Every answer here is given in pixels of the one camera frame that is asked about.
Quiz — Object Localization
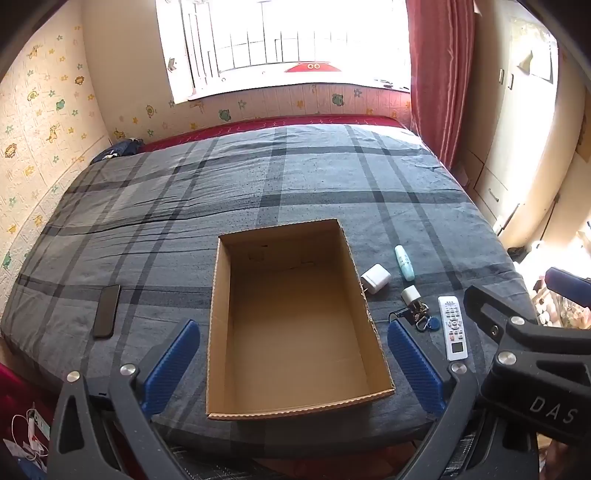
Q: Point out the red panel with white circles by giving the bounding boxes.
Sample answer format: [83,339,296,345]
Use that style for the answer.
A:
[283,60,343,75]

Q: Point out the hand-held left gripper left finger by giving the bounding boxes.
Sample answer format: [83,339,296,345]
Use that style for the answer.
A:
[46,318,204,480]

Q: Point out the red fabric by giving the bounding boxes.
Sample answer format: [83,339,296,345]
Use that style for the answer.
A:
[0,362,63,480]

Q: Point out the key bunch with blue fob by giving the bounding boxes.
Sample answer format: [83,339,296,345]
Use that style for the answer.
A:
[388,300,441,333]

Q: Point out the cardboard box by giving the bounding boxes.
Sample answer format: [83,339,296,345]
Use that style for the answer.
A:
[205,219,396,421]

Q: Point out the large white charger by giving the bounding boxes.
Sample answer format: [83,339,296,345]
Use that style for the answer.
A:
[360,263,392,296]

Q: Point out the black smartphone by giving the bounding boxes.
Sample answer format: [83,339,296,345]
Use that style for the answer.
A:
[92,284,122,339]

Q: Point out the white charging cable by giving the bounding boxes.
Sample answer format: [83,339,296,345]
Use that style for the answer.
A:
[0,401,51,476]

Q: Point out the grey plaid bed sheet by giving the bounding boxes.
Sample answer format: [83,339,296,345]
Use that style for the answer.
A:
[0,124,541,462]

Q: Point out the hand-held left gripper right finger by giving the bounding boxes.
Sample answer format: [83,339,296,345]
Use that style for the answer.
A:
[387,320,490,480]

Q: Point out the dark blue cloth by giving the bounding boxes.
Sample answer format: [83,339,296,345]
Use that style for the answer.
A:
[90,138,146,164]

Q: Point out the red curtain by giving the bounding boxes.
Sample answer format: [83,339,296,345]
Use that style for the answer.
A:
[406,0,476,171]

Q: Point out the light green tube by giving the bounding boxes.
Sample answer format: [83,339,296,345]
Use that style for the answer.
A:
[394,245,416,282]

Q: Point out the white remote control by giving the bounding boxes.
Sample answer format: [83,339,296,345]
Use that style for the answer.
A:
[438,296,469,361]

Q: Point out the pale paper poster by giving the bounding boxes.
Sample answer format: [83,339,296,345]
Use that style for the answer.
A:
[510,18,559,84]

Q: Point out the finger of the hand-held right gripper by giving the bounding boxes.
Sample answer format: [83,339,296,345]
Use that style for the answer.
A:
[464,285,525,344]

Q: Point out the window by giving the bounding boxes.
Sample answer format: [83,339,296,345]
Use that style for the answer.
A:
[154,0,411,104]

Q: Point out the floral patterned object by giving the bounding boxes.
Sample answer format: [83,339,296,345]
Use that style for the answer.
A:
[531,286,591,329]

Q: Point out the dark blue cylinder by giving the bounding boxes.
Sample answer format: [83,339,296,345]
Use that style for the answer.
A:
[545,267,591,310]

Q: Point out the red mattress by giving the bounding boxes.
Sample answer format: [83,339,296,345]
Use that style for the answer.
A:
[139,114,411,153]

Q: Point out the beige wardrobe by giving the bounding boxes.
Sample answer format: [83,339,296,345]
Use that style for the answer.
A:
[457,0,591,241]

